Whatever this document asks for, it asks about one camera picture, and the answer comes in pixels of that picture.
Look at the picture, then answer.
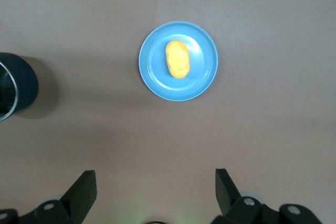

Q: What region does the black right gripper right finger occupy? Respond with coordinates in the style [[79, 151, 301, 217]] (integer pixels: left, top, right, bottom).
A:
[[211, 168, 283, 224]]

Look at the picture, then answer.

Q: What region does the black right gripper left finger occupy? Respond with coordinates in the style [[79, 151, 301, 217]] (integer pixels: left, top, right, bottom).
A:
[[20, 170, 97, 224]]

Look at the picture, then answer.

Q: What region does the yellow potato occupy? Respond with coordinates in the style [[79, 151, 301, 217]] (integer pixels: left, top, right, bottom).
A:
[[165, 39, 191, 79]]

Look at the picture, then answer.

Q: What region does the brown table cover mat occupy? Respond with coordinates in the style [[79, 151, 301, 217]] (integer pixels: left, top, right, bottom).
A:
[[0, 0, 336, 224]]

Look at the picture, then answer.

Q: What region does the blue round plate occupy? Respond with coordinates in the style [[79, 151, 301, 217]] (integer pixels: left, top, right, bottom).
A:
[[138, 20, 219, 102]]

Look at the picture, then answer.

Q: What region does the black pot with blue handle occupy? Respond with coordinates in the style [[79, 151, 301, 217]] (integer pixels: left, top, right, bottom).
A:
[[0, 52, 39, 122]]

